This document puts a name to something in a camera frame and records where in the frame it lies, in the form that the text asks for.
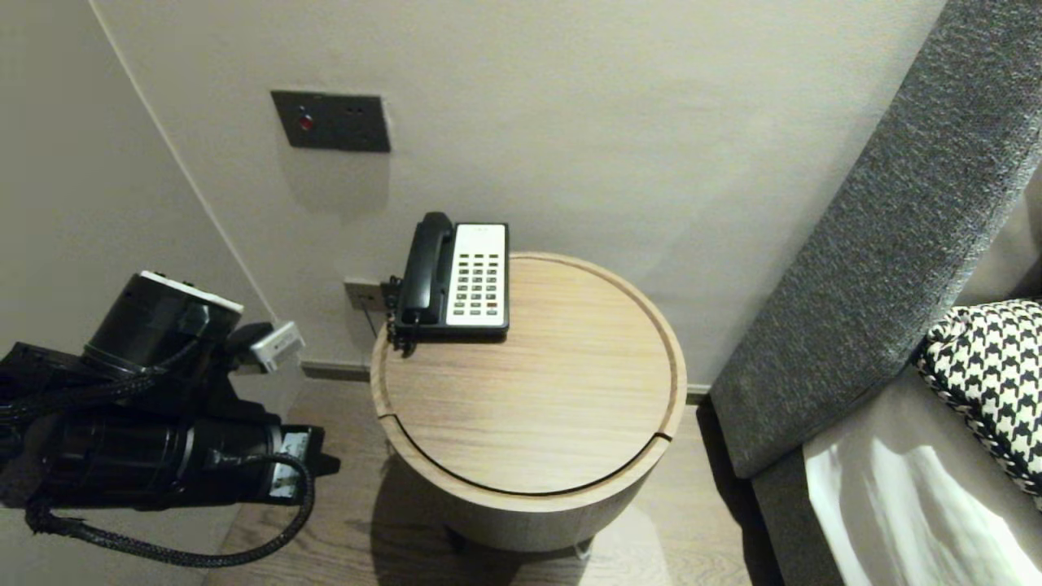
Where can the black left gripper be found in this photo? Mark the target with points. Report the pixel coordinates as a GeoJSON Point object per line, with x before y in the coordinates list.
{"type": "Point", "coordinates": [122, 456]}

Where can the black and white desk telephone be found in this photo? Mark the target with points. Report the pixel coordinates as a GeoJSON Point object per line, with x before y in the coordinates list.
{"type": "Point", "coordinates": [480, 278]}

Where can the grey fabric bed headboard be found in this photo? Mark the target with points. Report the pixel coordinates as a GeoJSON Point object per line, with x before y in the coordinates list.
{"type": "Point", "coordinates": [879, 260]}

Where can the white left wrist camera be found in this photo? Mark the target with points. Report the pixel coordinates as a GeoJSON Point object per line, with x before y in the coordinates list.
{"type": "Point", "coordinates": [277, 346]}

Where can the white bed sheet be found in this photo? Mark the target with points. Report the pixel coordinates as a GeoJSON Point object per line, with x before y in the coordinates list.
{"type": "Point", "coordinates": [895, 505]}

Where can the dark wall switch panel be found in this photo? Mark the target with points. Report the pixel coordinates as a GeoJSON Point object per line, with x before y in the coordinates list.
{"type": "Point", "coordinates": [334, 122]}

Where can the round wooden side table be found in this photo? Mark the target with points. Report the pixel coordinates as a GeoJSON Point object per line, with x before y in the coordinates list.
{"type": "Point", "coordinates": [529, 366]}

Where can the black telephone handset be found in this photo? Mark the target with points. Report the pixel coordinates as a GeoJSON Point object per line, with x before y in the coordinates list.
{"type": "Point", "coordinates": [427, 270]}

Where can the black white houndstooth pillow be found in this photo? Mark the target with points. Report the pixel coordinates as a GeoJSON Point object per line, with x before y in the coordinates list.
{"type": "Point", "coordinates": [985, 366]}

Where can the grey wall socket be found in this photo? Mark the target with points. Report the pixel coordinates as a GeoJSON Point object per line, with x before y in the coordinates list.
{"type": "Point", "coordinates": [358, 295]}

